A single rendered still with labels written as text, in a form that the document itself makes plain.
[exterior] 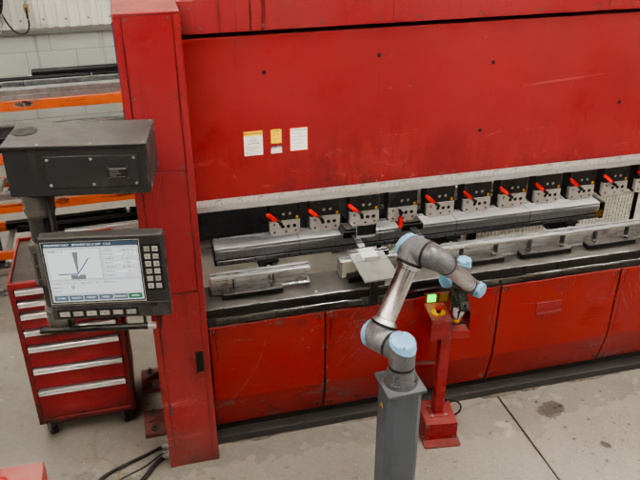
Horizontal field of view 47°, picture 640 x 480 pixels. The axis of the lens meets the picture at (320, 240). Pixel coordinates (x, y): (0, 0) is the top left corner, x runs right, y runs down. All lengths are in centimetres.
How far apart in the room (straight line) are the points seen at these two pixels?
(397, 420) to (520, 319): 120
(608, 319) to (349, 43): 227
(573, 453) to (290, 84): 244
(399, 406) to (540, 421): 132
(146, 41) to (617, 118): 238
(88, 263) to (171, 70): 81
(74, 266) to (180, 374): 102
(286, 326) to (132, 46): 158
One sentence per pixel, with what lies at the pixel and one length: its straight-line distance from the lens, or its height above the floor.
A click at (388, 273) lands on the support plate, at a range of 363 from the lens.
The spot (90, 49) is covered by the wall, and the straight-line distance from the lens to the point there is 763.
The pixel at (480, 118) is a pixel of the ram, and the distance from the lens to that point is 370.
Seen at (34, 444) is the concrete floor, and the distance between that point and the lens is 442.
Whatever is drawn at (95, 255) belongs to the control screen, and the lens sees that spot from 286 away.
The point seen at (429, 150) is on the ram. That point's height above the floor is 154.
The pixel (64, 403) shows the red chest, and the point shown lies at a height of 24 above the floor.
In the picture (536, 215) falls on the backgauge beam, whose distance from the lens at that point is 445.
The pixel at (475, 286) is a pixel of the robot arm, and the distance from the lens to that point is 347.
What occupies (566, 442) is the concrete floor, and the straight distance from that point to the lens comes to 436.
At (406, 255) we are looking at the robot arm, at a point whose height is 130.
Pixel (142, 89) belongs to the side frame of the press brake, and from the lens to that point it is 303.
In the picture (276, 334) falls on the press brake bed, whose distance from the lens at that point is 377.
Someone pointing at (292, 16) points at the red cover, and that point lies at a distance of 324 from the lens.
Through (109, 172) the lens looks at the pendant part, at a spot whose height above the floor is 184.
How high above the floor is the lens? 289
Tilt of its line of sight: 29 degrees down
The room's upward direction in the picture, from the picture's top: straight up
